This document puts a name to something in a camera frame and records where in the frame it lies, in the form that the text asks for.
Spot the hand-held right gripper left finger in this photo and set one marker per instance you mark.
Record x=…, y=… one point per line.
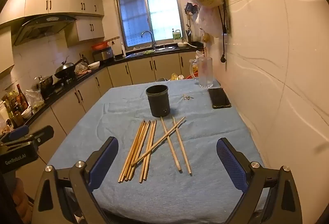
x=102, y=162

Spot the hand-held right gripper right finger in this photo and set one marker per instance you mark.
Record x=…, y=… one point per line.
x=231, y=162

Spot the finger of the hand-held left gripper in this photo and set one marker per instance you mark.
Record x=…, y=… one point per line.
x=18, y=132
x=43, y=134

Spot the pile of wooden chopsticks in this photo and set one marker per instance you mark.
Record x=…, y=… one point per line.
x=136, y=152

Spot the black utensil holder cup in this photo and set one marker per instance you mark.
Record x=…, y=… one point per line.
x=158, y=100

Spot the small white bowl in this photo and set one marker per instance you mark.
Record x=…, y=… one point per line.
x=26, y=114

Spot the group of condiment bottles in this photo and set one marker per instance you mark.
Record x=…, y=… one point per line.
x=15, y=108

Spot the clear plastic bag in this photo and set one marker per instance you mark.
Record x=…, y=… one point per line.
x=34, y=99

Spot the blue tablecloth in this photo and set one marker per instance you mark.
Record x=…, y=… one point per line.
x=205, y=136

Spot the steel cooking pot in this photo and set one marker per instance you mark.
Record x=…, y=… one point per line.
x=45, y=84

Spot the black kitchen countertop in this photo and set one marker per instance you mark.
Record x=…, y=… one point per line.
x=64, y=86

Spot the black smartphone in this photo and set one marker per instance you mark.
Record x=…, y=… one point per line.
x=219, y=98

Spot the black wok with lid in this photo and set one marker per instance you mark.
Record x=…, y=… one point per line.
x=65, y=69

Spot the small metal keys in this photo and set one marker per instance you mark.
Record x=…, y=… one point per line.
x=187, y=97

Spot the white ceramic bowl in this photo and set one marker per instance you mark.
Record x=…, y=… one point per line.
x=93, y=65

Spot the clear glass pitcher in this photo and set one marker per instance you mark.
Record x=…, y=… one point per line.
x=204, y=72

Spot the red plastic tub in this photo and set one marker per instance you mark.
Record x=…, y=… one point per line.
x=191, y=76

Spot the silver countertop appliance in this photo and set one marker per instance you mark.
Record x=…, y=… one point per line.
x=102, y=55

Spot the red plastic basin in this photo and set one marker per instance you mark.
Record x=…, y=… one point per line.
x=99, y=46

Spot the black range hood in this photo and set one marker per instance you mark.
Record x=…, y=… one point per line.
x=43, y=26

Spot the white plastic bottle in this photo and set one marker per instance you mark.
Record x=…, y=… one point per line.
x=123, y=49

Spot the green dish rag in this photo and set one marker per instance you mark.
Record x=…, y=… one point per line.
x=149, y=52

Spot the white bowl with ladle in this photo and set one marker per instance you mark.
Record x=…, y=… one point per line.
x=182, y=45

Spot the small hanging produce bag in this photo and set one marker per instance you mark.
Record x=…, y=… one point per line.
x=207, y=37

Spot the dark knife holder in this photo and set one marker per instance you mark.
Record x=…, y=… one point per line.
x=188, y=36

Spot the chrome sink faucet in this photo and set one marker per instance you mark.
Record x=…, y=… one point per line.
x=151, y=36

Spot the green dish soap bottle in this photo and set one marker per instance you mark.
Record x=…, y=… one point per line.
x=176, y=35

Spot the white hanging plastic bag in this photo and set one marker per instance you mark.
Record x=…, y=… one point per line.
x=210, y=21

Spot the kitchen window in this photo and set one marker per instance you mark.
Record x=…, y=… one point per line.
x=151, y=16

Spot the blue hanging item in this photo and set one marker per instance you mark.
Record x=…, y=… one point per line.
x=191, y=8

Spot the small beige wall cabinet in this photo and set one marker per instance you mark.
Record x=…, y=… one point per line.
x=87, y=30

